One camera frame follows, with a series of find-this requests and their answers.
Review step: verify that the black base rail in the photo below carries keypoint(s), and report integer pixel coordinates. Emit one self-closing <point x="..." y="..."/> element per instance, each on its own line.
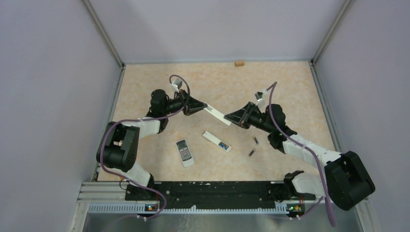
<point x="217" y="195"/>

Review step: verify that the white grey remote control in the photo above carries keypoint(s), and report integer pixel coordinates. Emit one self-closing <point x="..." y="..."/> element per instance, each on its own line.
<point x="185" y="153"/>

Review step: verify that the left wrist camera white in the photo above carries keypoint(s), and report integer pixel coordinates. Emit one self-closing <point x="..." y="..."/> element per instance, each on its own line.
<point x="177" y="85"/>

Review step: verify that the blue AAA battery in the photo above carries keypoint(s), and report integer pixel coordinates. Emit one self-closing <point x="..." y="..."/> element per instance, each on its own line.
<point x="224" y="146"/>

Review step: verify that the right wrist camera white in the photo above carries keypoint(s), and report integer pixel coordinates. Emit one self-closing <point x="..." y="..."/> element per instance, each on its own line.
<point x="259" y="97"/>

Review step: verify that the small wooden block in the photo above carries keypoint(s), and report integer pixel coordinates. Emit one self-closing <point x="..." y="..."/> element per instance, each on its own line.
<point x="239" y="63"/>

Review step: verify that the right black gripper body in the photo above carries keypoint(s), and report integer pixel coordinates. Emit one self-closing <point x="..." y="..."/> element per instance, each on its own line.
<point x="256" y="118"/>

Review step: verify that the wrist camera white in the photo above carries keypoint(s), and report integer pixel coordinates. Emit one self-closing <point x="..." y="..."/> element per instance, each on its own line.
<point x="259" y="97"/>
<point x="177" y="85"/>

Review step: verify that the slim white remote control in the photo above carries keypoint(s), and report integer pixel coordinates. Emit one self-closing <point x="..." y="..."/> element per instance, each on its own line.
<point x="213" y="139"/>

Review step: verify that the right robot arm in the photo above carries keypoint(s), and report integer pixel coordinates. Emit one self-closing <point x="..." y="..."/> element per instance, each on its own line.
<point x="342" y="177"/>

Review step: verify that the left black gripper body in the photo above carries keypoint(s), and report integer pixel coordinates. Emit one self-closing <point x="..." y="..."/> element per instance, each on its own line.
<point x="182" y="101"/>

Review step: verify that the white remote battery cover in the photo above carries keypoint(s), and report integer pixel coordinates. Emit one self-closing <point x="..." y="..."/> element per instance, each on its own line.
<point x="217" y="114"/>

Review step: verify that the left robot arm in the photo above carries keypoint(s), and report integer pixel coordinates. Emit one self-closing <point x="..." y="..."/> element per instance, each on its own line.
<point x="118" y="148"/>

